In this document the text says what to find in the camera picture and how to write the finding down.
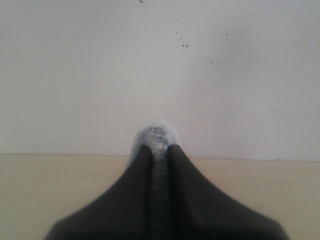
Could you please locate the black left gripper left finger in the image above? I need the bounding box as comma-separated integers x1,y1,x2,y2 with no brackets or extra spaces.
45,146,152,240

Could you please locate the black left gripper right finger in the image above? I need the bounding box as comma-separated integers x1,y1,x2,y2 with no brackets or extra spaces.
167,145,286,240

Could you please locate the light blue terry towel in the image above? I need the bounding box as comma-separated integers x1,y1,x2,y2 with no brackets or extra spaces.
128,119,181,240

